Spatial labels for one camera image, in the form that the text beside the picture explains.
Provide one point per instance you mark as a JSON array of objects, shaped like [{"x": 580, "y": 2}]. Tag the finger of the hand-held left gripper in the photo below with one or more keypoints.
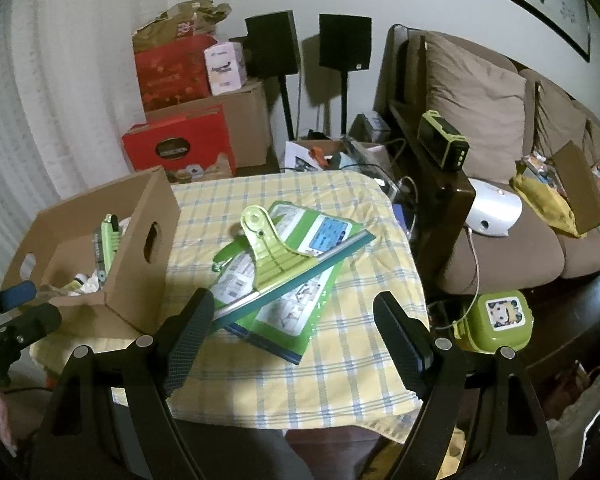
[
  {"x": 35, "y": 317},
  {"x": 20, "y": 291}
]

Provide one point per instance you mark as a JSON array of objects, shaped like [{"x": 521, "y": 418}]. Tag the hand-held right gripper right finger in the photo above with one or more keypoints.
[{"x": 405, "y": 345}]

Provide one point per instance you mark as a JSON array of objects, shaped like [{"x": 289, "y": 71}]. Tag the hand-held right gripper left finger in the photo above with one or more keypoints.
[{"x": 187, "y": 340}]

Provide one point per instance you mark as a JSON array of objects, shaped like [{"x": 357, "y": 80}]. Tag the brown cardboard box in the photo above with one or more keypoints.
[{"x": 125, "y": 305}]

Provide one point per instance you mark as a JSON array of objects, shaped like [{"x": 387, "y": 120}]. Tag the green black pen pack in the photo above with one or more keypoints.
[{"x": 107, "y": 240}]

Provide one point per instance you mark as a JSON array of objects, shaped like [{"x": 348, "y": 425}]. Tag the light green plastic clip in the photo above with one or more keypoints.
[{"x": 270, "y": 255}]

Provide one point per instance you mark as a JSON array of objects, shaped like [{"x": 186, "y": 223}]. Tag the green lunch box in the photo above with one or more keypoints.
[{"x": 480, "y": 330}]

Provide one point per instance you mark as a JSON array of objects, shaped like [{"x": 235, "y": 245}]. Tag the yellow checked tablecloth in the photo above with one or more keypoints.
[{"x": 330, "y": 385}]

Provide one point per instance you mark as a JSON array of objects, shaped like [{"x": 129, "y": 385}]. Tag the brown sofa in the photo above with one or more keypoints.
[{"x": 500, "y": 260}]

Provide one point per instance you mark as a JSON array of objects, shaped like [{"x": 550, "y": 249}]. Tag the dark grey chair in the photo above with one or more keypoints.
[{"x": 280, "y": 455}]

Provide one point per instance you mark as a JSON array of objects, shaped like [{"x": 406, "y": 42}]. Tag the white rounded device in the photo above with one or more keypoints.
[{"x": 495, "y": 207}]

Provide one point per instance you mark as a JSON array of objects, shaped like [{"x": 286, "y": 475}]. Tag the dark wooden coffee table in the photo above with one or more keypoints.
[{"x": 580, "y": 305}]

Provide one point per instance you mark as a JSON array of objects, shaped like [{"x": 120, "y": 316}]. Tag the beige paper bag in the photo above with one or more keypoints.
[{"x": 580, "y": 420}]

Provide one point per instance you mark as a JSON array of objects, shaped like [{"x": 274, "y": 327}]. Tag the yellow cloth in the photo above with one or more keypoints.
[{"x": 550, "y": 205}]

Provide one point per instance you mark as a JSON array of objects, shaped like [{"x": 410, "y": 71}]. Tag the red gift box round label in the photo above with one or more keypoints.
[{"x": 180, "y": 135}]

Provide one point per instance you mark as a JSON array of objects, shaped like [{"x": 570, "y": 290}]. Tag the white curtain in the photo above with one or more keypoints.
[{"x": 55, "y": 85}]

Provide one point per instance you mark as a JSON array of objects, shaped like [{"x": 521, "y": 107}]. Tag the small grey carton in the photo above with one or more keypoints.
[{"x": 372, "y": 127}]

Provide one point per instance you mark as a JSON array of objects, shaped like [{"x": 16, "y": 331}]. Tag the small open carton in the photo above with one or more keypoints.
[{"x": 305, "y": 149}]

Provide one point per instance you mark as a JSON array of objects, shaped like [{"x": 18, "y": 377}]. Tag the large brown cardboard carton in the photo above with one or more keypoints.
[{"x": 247, "y": 125}]

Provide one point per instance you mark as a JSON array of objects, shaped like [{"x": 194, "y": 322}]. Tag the flat brown cardboard piece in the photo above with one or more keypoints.
[{"x": 577, "y": 185}]

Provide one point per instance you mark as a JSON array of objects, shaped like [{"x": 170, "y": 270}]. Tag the black speaker stand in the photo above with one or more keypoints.
[
  {"x": 286, "y": 107},
  {"x": 344, "y": 102}
]

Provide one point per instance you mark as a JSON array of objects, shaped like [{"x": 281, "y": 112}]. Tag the large beige pillow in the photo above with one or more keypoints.
[{"x": 475, "y": 100}]

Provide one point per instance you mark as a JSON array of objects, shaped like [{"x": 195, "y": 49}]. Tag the red patterned gift box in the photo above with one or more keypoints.
[{"x": 172, "y": 72}]

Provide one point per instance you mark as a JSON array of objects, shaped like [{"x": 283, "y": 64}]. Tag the medium beige pillow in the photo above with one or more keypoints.
[{"x": 560, "y": 120}]

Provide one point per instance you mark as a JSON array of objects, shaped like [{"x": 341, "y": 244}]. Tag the white pink tissue pack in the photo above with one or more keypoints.
[{"x": 223, "y": 67}]

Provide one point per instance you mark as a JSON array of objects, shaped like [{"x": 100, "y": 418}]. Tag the small beige pillow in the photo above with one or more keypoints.
[{"x": 596, "y": 140}]

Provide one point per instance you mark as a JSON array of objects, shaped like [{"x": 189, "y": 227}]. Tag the black speaker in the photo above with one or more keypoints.
[
  {"x": 345, "y": 42},
  {"x": 271, "y": 42}
]

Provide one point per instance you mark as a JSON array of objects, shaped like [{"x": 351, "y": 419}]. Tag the torn brown paper bag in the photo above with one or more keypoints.
[{"x": 180, "y": 20}]

